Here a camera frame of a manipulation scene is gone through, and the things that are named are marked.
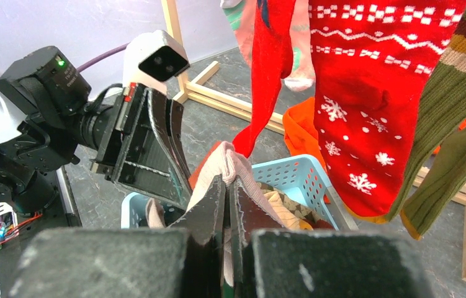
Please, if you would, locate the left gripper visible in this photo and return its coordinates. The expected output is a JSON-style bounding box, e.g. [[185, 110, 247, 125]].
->
[[90, 83, 192, 210]]

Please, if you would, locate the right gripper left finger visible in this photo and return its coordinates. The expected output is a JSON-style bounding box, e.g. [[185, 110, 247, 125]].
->
[[166, 175, 227, 297]]

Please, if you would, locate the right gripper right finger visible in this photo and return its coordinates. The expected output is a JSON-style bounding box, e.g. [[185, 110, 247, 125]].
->
[[229, 177, 287, 297]]

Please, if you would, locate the grey beige sock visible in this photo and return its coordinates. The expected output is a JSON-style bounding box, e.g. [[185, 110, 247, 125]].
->
[[145, 142, 285, 286]]

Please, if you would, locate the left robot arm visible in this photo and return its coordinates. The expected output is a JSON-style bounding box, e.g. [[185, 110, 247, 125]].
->
[[0, 44, 191, 217]]

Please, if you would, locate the cream ribbed sock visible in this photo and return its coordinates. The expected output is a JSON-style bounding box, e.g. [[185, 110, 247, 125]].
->
[[264, 191, 313, 230]]

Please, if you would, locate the light blue plastic basket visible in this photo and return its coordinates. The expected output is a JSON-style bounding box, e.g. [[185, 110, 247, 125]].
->
[[120, 154, 359, 232]]

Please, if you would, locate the red bear sock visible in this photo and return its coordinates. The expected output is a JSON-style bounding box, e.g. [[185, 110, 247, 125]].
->
[[233, 0, 295, 157]]

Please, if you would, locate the pink patterned sock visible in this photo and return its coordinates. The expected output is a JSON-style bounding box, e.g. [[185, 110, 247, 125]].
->
[[220, 0, 315, 92]]

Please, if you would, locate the red snowflake sock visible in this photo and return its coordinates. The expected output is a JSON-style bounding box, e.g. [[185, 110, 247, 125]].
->
[[308, 1, 466, 218]]

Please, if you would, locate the wooden clothes rack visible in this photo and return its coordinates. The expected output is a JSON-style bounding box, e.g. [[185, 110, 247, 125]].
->
[[161, 0, 466, 284]]

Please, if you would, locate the olive green striped sock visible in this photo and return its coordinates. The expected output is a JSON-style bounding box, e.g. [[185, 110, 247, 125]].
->
[[370, 11, 466, 239]]

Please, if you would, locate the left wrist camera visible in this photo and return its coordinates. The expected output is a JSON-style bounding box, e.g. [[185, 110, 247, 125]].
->
[[122, 30, 190, 95]]

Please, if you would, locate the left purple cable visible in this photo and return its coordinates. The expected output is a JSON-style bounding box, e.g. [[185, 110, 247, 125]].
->
[[0, 42, 131, 81]]

